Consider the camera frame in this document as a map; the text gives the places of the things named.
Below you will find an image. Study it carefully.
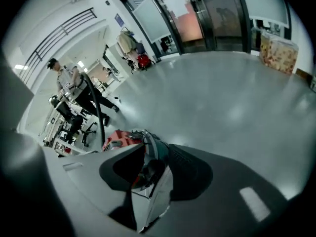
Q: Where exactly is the patterned cardboard box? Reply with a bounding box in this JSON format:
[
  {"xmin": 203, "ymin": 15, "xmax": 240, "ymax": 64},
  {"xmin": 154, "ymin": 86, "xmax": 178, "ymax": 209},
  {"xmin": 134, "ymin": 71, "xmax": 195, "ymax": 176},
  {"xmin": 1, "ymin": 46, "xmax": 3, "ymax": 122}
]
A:
[{"xmin": 258, "ymin": 32, "xmax": 300, "ymax": 76}]

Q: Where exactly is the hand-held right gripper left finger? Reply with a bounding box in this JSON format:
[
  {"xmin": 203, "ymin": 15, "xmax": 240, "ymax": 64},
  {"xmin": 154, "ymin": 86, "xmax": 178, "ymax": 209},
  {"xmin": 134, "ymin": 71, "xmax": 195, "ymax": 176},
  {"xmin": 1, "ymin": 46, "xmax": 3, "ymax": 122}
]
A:
[{"xmin": 42, "ymin": 143, "xmax": 147, "ymax": 232}]

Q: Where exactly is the black vacuum hose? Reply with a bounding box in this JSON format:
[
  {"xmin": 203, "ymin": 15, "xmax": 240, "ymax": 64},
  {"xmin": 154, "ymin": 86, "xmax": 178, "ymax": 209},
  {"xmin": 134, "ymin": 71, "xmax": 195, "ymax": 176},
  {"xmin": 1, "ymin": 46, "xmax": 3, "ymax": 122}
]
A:
[{"xmin": 80, "ymin": 72, "xmax": 107, "ymax": 153}]

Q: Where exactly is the clothes rack with coats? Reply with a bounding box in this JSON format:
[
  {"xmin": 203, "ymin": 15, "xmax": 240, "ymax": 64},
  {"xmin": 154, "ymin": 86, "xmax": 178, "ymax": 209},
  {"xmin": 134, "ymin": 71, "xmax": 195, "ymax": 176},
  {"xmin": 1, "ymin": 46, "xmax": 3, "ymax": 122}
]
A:
[{"xmin": 115, "ymin": 26, "xmax": 147, "ymax": 67}]

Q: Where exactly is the black framed glass door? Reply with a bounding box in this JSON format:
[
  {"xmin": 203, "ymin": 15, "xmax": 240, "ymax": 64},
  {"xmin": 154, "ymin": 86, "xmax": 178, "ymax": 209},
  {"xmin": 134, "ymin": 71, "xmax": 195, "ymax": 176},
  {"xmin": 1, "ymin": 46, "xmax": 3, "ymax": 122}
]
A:
[{"xmin": 108, "ymin": 0, "xmax": 253, "ymax": 57}]

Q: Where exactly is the white desk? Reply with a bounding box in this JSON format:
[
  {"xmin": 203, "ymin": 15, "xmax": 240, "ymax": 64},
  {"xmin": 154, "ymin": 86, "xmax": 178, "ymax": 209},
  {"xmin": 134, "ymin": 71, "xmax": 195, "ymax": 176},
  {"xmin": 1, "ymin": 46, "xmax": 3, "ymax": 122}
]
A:
[{"xmin": 52, "ymin": 137, "xmax": 99, "ymax": 156}]

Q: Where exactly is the black balcony railing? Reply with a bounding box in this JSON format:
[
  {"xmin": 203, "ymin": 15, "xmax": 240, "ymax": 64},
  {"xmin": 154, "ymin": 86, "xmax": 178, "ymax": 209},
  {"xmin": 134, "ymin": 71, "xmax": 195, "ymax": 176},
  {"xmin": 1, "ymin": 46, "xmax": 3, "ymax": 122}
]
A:
[{"xmin": 18, "ymin": 7, "xmax": 97, "ymax": 84}]

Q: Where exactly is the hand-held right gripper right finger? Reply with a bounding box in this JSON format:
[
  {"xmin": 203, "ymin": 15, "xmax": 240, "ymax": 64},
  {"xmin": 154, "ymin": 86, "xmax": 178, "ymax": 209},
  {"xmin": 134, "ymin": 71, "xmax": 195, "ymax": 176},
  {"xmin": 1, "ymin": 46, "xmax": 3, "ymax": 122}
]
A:
[{"xmin": 143, "ymin": 143, "xmax": 290, "ymax": 237}]

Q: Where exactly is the black office chair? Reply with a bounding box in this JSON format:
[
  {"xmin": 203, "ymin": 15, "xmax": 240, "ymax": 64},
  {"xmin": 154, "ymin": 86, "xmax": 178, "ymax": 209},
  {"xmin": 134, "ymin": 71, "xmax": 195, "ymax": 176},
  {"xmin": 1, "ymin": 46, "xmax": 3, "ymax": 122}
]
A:
[{"xmin": 50, "ymin": 95, "xmax": 98, "ymax": 148}]

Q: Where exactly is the red bag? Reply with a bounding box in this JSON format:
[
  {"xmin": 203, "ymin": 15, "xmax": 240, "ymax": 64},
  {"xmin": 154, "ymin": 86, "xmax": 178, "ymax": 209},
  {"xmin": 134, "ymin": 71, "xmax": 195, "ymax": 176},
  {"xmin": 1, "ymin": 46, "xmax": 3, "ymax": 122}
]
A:
[{"xmin": 136, "ymin": 53, "xmax": 153, "ymax": 70}]

